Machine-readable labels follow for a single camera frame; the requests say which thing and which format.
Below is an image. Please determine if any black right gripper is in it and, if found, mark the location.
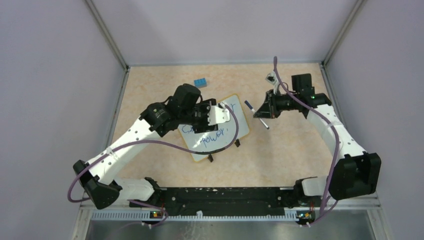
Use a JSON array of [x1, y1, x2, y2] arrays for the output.
[[254, 89, 300, 119]]

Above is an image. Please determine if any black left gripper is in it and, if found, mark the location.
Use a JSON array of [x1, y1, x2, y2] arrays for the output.
[[180, 98, 219, 134]]

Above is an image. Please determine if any yellow-framed whiteboard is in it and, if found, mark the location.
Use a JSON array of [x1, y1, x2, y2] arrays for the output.
[[178, 93, 250, 152]]

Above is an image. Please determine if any blue white marker pen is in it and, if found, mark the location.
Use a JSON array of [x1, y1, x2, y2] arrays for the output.
[[244, 100, 270, 130]]

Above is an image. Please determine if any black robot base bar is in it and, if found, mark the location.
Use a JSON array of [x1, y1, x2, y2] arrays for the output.
[[145, 177, 322, 217]]

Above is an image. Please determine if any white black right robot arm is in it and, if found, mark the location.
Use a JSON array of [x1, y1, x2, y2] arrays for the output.
[[253, 71, 382, 206]]

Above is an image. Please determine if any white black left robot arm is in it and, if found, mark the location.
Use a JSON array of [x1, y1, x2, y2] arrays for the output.
[[71, 83, 230, 210]]

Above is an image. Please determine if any black right board foot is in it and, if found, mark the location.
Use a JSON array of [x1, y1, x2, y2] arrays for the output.
[[234, 139, 241, 148]]

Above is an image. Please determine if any blue lego brick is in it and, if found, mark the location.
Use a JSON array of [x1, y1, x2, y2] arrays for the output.
[[193, 78, 208, 88]]

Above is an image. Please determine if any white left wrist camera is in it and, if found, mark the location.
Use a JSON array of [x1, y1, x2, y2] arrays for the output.
[[207, 103, 231, 126]]

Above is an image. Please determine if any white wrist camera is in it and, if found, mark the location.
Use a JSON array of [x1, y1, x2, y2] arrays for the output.
[[207, 103, 231, 126], [265, 71, 280, 95]]

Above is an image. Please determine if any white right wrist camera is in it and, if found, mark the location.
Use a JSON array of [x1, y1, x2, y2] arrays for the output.
[[265, 71, 280, 95]]

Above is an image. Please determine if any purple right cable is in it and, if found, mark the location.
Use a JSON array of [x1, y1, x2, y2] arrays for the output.
[[272, 56, 341, 228]]

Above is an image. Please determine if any white cable duct strip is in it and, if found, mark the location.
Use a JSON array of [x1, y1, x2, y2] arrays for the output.
[[91, 210, 299, 222]]

